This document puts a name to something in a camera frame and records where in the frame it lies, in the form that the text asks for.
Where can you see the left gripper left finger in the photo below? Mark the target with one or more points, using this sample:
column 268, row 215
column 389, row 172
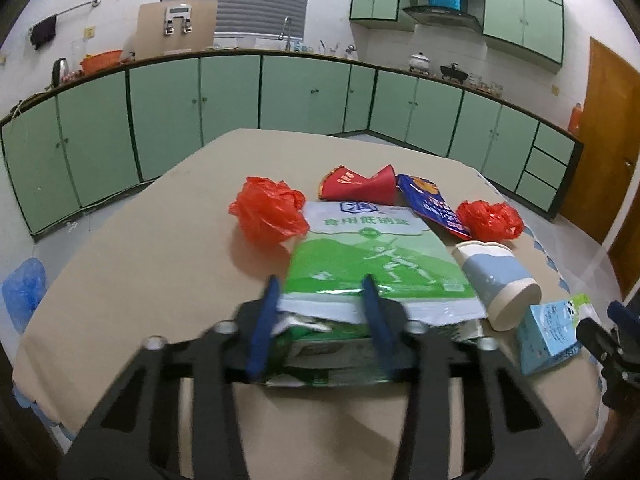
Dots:
column 133, row 431

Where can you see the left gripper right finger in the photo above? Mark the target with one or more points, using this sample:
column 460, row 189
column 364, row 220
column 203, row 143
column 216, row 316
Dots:
column 508, row 432

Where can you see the blue milk carton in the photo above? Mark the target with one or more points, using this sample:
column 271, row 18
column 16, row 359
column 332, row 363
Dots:
column 546, row 336

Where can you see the red plastic bag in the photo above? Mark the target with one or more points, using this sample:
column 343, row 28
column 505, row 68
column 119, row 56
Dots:
column 269, row 213
column 490, row 222

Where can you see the green white salt bag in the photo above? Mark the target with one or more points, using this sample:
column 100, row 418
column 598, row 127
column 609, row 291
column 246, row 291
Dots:
column 323, row 336

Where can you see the blue biscuit snack bag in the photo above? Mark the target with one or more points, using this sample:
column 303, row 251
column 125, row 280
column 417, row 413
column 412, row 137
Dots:
column 424, row 198

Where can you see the green lower kitchen cabinets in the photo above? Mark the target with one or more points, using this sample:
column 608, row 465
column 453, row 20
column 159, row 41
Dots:
column 79, row 146

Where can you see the blue white paper cup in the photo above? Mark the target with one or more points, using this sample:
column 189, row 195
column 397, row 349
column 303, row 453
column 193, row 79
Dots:
column 501, row 282

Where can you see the wooden door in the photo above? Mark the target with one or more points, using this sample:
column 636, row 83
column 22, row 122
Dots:
column 609, row 130

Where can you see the blue plastic bag on floor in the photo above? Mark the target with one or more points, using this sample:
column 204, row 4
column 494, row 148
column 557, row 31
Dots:
column 22, row 292

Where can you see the orange bottle on counter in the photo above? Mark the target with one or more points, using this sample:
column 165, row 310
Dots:
column 575, row 117

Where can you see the red paper cup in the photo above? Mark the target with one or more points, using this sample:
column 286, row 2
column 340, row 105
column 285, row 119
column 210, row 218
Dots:
column 344, row 185

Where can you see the black wok pan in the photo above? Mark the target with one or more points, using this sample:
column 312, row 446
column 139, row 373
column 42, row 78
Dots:
column 453, row 73

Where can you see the white cooking pot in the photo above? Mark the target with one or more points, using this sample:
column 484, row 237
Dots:
column 419, row 63

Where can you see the range hood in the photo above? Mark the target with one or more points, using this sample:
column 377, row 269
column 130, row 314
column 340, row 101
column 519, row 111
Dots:
column 441, row 16

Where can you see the orange plastic basin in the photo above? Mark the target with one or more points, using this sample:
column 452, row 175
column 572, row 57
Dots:
column 92, row 64

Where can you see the steel electric kettle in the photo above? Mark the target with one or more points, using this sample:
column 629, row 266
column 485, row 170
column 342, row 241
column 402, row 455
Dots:
column 60, row 71

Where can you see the cardboard box with label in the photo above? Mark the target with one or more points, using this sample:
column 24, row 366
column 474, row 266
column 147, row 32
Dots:
column 175, row 26

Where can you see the sink faucet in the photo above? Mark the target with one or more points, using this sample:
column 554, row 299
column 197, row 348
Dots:
column 286, row 33

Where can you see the dark towel on rail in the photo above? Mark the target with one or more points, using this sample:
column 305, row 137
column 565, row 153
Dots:
column 43, row 32

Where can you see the metal towel rail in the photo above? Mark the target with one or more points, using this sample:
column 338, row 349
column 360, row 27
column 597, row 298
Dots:
column 92, row 3

